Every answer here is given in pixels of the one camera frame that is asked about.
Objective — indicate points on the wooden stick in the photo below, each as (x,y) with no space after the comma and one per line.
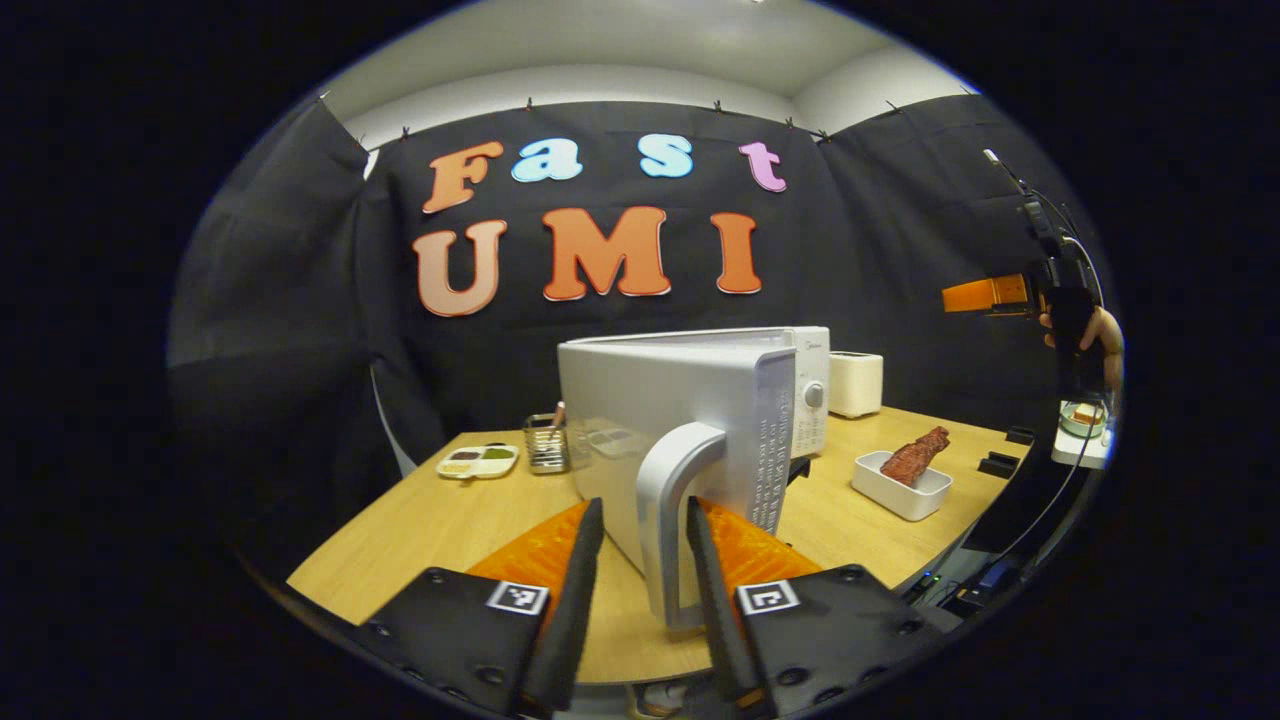
(558,415)

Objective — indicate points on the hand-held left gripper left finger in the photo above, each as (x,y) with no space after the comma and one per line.
(575,610)

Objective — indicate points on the white microwave oven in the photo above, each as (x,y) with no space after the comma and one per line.
(660,400)

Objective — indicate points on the row of black cloth clips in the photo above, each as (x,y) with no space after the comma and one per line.
(716,105)

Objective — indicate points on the cream white toaster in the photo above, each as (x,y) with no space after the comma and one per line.
(855,385)

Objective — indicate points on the white rectangular food container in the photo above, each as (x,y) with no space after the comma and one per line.
(900,490)

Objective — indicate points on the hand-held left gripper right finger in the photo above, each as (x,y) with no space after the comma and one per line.
(712,600)

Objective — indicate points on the white divided sauce plate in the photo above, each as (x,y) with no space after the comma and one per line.
(478,462)

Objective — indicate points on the metal mesh utensil holder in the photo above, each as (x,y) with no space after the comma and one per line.
(545,450)

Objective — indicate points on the reddish brown meat strip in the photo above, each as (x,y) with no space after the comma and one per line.
(915,458)

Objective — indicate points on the black backdrop cloth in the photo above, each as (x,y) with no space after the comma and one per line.
(300,300)

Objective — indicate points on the green bowl with food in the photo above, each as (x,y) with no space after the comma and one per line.
(1082,418)

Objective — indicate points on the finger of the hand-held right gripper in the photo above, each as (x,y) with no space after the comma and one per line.
(985,295)

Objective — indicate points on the small black block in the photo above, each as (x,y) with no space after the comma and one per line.
(1000,465)
(1020,436)

